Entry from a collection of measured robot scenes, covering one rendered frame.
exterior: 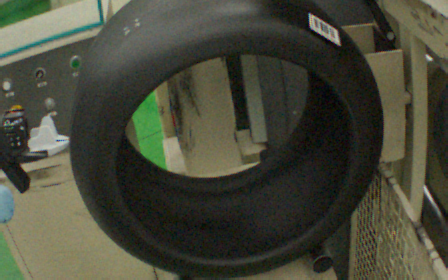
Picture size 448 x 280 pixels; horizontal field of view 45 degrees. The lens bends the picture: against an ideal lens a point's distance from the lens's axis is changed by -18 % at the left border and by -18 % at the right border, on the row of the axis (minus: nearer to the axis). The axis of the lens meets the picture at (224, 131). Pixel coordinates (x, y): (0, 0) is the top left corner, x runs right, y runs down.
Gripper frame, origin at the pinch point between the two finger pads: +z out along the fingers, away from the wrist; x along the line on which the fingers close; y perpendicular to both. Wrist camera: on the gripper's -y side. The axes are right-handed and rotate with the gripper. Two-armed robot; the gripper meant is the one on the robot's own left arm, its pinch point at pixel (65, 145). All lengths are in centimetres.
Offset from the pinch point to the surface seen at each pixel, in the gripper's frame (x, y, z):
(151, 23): -8.2, 23.9, 17.8
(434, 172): 44, -48, 107
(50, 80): 57, -10, -11
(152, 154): 203, -121, 19
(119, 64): -9.9, 18.3, 12.5
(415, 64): 20, 2, 80
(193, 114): 25.7, -9.6, 26.8
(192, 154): 25.7, -19.4, 26.1
